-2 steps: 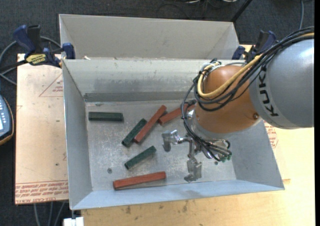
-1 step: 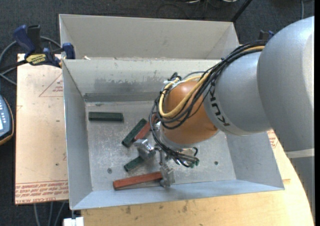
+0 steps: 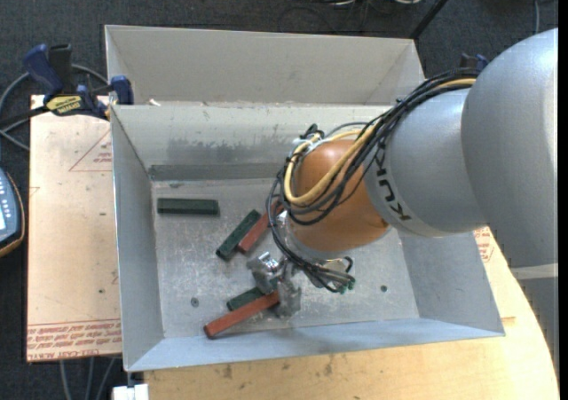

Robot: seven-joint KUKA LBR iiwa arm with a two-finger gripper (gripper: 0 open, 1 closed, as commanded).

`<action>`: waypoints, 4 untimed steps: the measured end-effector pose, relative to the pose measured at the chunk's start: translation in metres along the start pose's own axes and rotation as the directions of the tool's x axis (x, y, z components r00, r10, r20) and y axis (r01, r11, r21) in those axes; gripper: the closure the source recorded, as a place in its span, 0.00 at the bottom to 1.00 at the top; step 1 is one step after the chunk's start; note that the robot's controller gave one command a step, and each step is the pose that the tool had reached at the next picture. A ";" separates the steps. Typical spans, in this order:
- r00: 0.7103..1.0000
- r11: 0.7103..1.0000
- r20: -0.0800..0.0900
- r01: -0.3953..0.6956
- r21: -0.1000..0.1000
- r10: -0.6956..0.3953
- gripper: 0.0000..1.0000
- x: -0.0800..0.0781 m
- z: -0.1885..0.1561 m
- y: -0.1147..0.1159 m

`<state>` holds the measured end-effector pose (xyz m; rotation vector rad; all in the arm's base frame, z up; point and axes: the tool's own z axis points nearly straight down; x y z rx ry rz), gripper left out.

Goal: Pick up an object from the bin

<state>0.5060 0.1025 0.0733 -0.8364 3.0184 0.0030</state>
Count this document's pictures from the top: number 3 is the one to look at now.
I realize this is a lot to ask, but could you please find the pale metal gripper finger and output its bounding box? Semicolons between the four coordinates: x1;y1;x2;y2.
275;281;304;318
246;252;284;295

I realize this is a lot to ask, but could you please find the grey metal bin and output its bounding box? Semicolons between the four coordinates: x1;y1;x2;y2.
104;24;506;373

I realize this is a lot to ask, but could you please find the brown cardboard board, red print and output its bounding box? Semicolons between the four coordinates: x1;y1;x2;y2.
26;94;517;364

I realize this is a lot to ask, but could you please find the dark green flat block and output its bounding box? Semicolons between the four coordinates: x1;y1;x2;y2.
156;197;221;216
226;286;267;312
216;208;262;262

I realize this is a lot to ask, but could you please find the red-brown flat block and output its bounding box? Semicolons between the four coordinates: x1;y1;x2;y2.
237;202;285;254
203;290;281;340

